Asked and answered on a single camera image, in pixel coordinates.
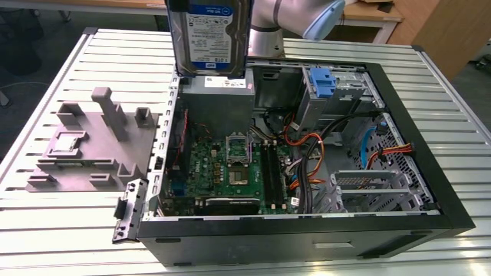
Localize hard disk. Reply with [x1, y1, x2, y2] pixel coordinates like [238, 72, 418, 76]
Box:
[164, 0, 254, 80]

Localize grey power supply unit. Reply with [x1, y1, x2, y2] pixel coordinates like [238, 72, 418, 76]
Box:
[181, 76, 257, 141]

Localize grey card retention bracket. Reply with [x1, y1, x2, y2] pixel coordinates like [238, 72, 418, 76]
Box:
[111, 177, 150, 245]

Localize green RAM stick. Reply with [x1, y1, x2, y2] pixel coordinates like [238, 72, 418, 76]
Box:
[52, 160, 96, 169]

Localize RAM slot white clips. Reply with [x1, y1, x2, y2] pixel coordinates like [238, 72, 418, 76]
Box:
[273, 140, 287, 210]
[263, 140, 275, 210]

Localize orange red power wire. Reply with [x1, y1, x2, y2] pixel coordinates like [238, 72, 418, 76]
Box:
[366, 143, 418, 171]

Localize metal optical drive cage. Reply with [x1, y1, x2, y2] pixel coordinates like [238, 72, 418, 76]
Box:
[298, 66, 386, 136]

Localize black wheeled chair base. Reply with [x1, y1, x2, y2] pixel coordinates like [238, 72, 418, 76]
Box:
[474, 37, 491, 70]

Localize blue plastic drive latch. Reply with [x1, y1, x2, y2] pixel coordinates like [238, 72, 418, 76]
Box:
[309, 67, 337, 99]

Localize thick black cable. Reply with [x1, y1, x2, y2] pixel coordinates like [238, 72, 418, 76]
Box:
[298, 110, 386, 214]
[303, 113, 386, 214]

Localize grey parts rack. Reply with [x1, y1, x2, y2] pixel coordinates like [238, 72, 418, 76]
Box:
[24, 87, 162, 193]

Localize multicolour wire bundle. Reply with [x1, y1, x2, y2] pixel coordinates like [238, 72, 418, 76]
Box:
[283, 110, 327, 192]

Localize blue rear port connector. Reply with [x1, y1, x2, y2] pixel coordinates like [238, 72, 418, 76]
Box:
[171, 178, 186, 198]

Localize wooden top white desk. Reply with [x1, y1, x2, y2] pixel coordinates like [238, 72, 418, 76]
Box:
[50, 0, 406, 44]

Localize metal socket cover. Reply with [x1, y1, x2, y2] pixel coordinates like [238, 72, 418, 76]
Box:
[223, 132, 254, 168]

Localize wooden cabinet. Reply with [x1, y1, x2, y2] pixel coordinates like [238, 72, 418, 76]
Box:
[391, 0, 491, 82]

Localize black graphics card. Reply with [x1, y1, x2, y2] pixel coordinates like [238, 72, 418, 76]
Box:
[194, 197, 262, 216]

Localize CPU chip silver top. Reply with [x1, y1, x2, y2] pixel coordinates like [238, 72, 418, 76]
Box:
[54, 137, 80, 152]

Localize blue SATA wire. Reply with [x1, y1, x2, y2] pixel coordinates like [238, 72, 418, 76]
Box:
[359, 121, 387, 171]

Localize black PC case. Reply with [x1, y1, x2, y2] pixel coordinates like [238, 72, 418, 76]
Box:
[136, 52, 478, 267]

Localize thin red wire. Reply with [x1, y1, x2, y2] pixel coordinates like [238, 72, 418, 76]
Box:
[171, 108, 190, 171]

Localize green motherboard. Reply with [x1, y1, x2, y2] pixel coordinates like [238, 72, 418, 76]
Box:
[159, 135, 306, 217]

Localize black office chair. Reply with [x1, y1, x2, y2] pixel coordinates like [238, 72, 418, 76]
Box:
[0, 0, 46, 76]

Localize locking lever wire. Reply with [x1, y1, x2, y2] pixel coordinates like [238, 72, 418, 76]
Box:
[247, 133, 255, 169]

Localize CPU socket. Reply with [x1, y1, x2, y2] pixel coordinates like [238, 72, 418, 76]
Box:
[227, 167, 251, 187]

